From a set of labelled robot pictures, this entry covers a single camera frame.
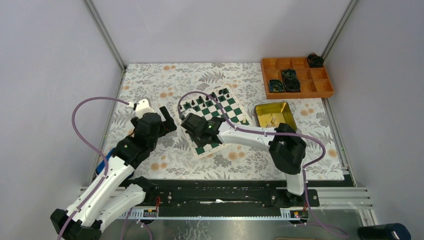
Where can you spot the wooden compartment tray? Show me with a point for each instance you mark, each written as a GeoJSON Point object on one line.
{"type": "Point", "coordinates": [315, 82]}

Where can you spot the black coil tray lower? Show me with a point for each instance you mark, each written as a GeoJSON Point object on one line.
{"type": "Point", "coordinates": [292, 85]}

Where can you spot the black coil outside tray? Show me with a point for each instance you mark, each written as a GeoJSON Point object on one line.
{"type": "Point", "coordinates": [315, 61]}

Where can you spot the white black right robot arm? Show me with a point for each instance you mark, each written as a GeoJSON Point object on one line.
{"type": "Point", "coordinates": [287, 150]}

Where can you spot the dark cylinder bottom right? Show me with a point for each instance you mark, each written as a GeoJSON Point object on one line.
{"type": "Point", "coordinates": [390, 231]}

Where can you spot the gold chess piece tin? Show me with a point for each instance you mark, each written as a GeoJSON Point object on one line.
{"type": "Point", "coordinates": [272, 114]}

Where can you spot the black mounting base rail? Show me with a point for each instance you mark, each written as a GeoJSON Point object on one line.
{"type": "Point", "coordinates": [225, 198]}

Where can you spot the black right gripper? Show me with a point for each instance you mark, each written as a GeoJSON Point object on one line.
{"type": "Point", "coordinates": [198, 143]}

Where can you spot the green white chess board mat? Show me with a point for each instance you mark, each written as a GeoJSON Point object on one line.
{"type": "Point", "coordinates": [207, 108]}

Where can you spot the black coil tray upper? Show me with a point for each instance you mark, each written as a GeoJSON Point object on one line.
{"type": "Point", "coordinates": [289, 73]}

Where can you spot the floral table mat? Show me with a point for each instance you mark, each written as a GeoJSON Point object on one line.
{"type": "Point", "coordinates": [166, 84]}

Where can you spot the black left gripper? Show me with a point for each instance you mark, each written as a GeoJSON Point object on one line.
{"type": "Point", "coordinates": [168, 126]}

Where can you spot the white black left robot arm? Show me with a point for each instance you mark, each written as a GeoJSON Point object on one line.
{"type": "Point", "coordinates": [93, 211]}

